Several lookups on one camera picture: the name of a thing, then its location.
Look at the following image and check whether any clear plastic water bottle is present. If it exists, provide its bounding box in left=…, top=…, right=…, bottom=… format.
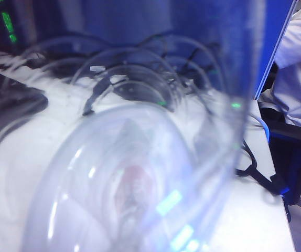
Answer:
left=0, top=0, right=268, bottom=252

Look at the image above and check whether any black computer mouse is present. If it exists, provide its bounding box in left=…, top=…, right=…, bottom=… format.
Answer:
left=112, top=78, right=176, bottom=112

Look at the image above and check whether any black office chair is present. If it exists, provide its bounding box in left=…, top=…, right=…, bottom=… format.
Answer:
left=260, top=104, right=301, bottom=208

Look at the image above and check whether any blue side partition panel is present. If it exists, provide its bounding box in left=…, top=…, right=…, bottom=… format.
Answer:
left=250, top=0, right=298, bottom=100

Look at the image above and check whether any person in white shirt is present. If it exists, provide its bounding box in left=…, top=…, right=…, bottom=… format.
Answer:
left=259, top=0, right=301, bottom=130

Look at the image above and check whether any black barrel plug cable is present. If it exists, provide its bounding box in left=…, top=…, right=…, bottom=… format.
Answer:
left=82, top=75, right=113, bottom=117

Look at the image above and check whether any light blue cable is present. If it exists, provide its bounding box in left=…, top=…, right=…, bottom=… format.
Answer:
left=255, top=115, right=272, bottom=143

